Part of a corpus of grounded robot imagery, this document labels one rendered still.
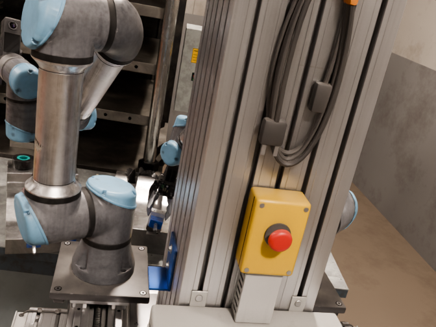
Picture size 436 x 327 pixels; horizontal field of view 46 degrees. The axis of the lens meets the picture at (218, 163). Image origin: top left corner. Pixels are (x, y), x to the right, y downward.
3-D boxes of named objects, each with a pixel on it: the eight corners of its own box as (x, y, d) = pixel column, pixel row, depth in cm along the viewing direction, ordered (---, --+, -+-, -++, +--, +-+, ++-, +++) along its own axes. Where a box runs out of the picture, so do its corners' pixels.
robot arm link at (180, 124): (191, 121, 161) (171, 112, 165) (181, 154, 163) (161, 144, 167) (205, 122, 167) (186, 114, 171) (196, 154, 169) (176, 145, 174)
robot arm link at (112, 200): (141, 241, 121) (148, 189, 116) (87, 250, 113) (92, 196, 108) (119, 217, 130) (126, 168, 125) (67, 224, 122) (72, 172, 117)
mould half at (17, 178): (88, 251, 173) (91, 222, 169) (4, 254, 163) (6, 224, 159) (73, 185, 215) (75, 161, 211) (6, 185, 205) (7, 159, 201)
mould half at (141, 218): (173, 256, 179) (179, 222, 175) (98, 246, 176) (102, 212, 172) (176, 194, 226) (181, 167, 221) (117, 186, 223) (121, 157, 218)
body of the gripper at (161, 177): (152, 196, 167) (163, 161, 164) (153, 188, 175) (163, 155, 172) (175, 202, 168) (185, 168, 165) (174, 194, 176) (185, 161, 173)
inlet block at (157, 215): (159, 240, 167) (165, 225, 166) (145, 236, 166) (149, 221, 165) (161, 225, 179) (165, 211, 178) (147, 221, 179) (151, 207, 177)
